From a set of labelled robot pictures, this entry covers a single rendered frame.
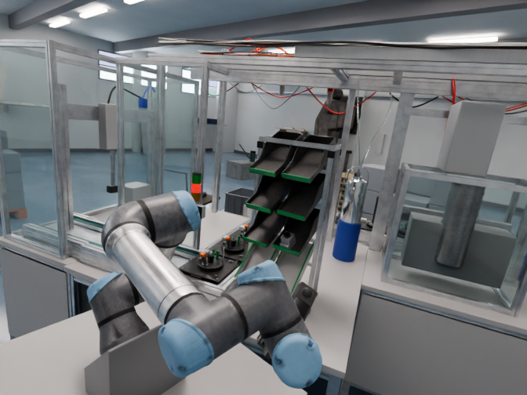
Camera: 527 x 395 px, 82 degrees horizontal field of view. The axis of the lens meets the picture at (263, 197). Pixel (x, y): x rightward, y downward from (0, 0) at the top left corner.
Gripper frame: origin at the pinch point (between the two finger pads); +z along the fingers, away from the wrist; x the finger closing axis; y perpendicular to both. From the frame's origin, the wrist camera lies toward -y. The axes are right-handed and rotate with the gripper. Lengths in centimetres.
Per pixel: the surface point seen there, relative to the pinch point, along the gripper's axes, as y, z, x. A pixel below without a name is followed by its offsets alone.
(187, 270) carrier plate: 15, 73, -38
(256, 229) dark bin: -21, 61, -22
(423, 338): -31, 97, 88
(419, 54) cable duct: -137, 43, -9
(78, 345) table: 56, 40, -49
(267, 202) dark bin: -32, 49, -25
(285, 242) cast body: -22, 48, -8
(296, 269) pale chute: -16, 58, 3
